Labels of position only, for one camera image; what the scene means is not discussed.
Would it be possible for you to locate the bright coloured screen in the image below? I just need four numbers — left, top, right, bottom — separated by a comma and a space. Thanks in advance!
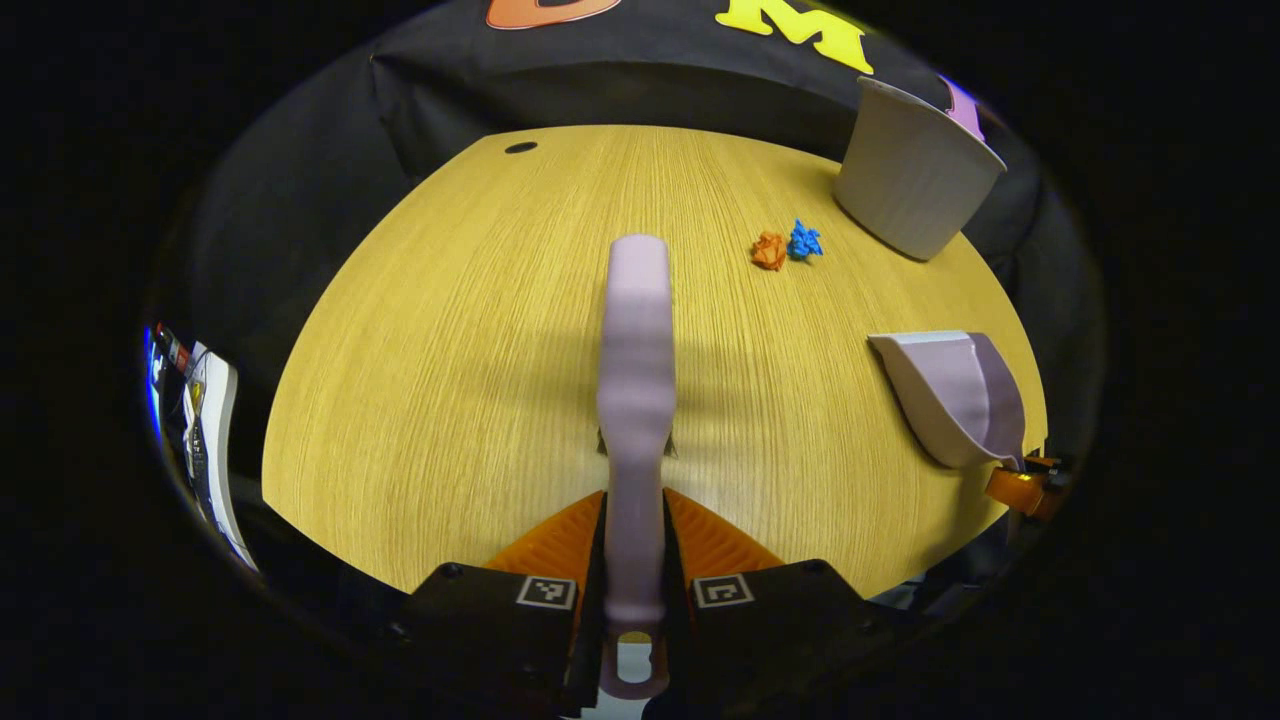
144, 320, 191, 441

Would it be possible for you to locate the wooden desktop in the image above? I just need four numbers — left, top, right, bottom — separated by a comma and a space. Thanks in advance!
261, 124, 1049, 601

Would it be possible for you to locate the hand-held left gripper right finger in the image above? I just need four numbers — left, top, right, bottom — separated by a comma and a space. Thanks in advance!
662, 487, 906, 716

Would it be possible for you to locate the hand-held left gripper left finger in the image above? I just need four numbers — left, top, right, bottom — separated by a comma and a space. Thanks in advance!
390, 488, 609, 716

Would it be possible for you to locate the light purple small broom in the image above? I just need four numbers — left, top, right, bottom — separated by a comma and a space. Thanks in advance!
596, 234, 678, 701

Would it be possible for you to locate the white grey object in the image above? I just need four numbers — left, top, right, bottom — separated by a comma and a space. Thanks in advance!
184, 343, 263, 573

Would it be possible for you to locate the black backdrop cloth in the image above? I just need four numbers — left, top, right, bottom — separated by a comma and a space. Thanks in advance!
150, 0, 1101, 481

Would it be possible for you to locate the grey garbage bin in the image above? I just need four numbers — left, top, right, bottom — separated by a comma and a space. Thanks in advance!
833, 77, 1008, 262

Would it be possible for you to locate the light purple dustpan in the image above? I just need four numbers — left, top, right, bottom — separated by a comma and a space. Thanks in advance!
867, 331, 1029, 471

